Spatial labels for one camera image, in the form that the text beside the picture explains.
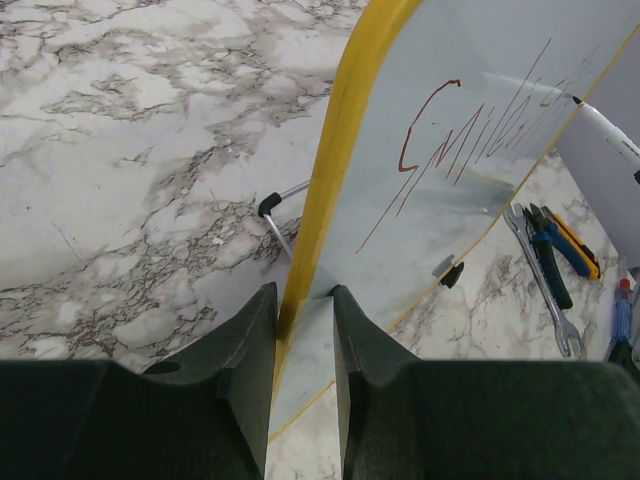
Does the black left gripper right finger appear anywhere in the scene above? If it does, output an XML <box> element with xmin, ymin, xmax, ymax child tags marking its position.
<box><xmin>332</xmin><ymin>285</ymin><xmax>639</xmax><ymax>479</ymax></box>

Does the yellow framed whiteboard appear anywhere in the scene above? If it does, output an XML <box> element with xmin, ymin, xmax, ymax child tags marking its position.
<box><xmin>270</xmin><ymin>1</ymin><xmax>639</xmax><ymax>435</ymax></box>

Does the black whiteboard foot right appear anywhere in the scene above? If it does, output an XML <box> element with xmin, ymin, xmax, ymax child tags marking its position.
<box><xmin>440</xmin><ymin>262</ymin><xmax>465</xmax><ymax>289</ymax></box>

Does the yellow utility knife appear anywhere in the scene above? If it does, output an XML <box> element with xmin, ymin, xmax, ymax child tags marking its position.
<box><xmin>541</xmin><ymin>206</ymin><xmax>601</xmax><ymax>280</ymax></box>

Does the blue handled tool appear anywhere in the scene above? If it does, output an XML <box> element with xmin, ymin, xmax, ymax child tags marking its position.
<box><xmin>524</xmin><ymin>203</ymin><xmax>573</xmax><ymax>310</ymax></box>

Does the metal whiteboard stand leg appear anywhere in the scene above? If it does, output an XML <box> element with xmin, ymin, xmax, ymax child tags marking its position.
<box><xmin>257</xmin><ymin>180</ymin><xmax>310</xmax><ymax>259</ymax></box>

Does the silver open-end wrench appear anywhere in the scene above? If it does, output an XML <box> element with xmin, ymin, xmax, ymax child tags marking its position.
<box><xmin>503</xmin><ymin>203</ymin><xmax>585</xmax><ymax>359</ymax></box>

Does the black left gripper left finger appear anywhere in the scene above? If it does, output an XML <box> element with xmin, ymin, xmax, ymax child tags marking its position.
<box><xmin>1</xmin><ymin>283</ymin><xmax>278</xmax><ymax>479</ymax></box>

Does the blue handled screwdriver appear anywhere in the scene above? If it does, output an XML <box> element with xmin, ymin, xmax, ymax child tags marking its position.
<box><xmin>606</xmin><ymin>278</ymin><xmax>633</xmax><ymax>363</ymax></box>

